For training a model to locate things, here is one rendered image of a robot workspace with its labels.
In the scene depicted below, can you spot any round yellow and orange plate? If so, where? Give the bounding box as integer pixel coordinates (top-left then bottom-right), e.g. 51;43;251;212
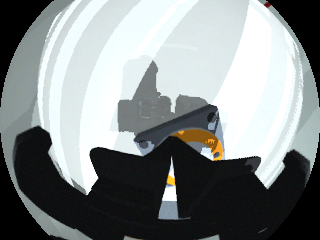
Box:
160;128;223;185

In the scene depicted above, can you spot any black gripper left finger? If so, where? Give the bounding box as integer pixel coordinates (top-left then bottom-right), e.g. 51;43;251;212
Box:
89;136;175;211

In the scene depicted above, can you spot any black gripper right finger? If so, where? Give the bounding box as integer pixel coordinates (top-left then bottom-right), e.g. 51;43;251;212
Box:
171;136;261;220

